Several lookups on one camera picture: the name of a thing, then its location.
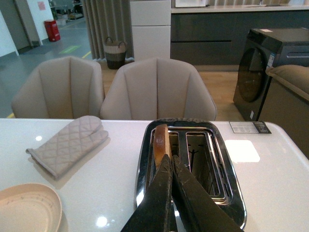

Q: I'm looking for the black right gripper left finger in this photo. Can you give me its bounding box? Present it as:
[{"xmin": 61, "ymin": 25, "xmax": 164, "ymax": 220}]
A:
[{"xmin": 121, "ymin": 155, "xmax": 178, "ymax": 232}]

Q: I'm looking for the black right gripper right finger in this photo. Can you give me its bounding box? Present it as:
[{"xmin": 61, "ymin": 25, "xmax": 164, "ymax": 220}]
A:
[{"xmin": 172, "ymin": 156, "xmax": 242, "ymax": 232}]

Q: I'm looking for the bread slice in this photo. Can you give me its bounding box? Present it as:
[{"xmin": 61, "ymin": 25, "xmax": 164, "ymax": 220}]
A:
[{"xmin": 153, "ymin": 124, "xmax": 172, "ymax": 169}]

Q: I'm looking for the chrome two-slot toaster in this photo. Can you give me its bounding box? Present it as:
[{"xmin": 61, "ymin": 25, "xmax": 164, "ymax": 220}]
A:
[{"xmin": 135, "ymin": 118, "xmax": 247, "ymax": 229}]

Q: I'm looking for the black and white label card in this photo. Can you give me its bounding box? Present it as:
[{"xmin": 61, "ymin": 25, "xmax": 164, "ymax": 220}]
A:
[{"xmin": 229, "ymin": 121, "xmax": 271, "ymax": 134}]

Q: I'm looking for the grey quilted oven mitt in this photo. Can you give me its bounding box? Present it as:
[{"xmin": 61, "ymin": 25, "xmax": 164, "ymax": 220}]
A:
[{"xmin": 26, "ymin": 116, "xmax": 109, "ymax": 179}]

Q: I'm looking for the beige round plate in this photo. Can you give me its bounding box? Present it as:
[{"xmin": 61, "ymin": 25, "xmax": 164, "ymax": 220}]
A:
[{"xmin": 0, "ymin": 183, "xmax": 62, "ymax": 232}]

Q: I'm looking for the right beige upholstered chair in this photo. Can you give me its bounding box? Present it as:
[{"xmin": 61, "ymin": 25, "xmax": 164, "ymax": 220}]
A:
[{"xmin": 100, "ymin": 58, "xmax": 217, "ymax": 121}]

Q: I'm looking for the beige upholstered chair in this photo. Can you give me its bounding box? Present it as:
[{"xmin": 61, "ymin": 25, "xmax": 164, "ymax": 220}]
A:
[
  {"xmin": 11, "ymin": 56, "xmax": 105, "ymax": 119},
  {"xmin": 100, "ymin": 58, "xmax": 217, "ymax": 121}
]

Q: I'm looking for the beige sofa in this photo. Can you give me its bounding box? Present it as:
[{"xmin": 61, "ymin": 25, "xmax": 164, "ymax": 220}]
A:
[{"xmin": 259, "ymin": 65, "xmax": 309, "ymax": 157}]

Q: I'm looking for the left beige upholstered chair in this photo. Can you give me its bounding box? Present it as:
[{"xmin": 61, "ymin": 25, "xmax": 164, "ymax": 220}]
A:
[{"xmin": 11, "ymin": 56, "xmax": 105, "ymax": 119}]

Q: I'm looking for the woven laundry basket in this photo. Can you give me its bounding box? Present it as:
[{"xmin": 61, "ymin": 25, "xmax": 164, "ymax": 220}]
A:
[{"xmin": 103, "ymin": 37, "xmax": 126, "ymax": 70}]

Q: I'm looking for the dark grey kitchen counter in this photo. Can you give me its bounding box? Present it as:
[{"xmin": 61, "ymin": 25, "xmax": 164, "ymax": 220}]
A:
[{"xmin": 170, "ymin": 9, "xmax": 309, "ymax": 65}]

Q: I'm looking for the black front-load washing machine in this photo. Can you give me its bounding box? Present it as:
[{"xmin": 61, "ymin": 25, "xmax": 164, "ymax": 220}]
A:
[{"xmin": 233, "ymin": 28, "xmax": 309, "ymax": 121}]

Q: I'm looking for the white tall cabinet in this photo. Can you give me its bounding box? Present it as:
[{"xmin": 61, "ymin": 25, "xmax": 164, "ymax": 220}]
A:
[{"xmin": 129, "ymin": 0, "xmax": 171, "ymax": 61}]

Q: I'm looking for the grey curtain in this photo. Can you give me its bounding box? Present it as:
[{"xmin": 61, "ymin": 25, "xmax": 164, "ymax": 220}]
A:
[{"xmin": 82, "ymin": 0, "xmax": 133, "ymax": 59}]

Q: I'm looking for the white countertop appliance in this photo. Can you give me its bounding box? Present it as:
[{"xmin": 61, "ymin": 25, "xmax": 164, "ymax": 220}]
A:
[{"xmin": 175, "ymin": 0, "xmax": 208, "ymax": 8}]

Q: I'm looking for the red bin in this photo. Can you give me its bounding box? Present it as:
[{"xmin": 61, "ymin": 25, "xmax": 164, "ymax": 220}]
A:
[{"xmin": 44, "ymin": 20, "xmax": 60, "ymax": 42}]

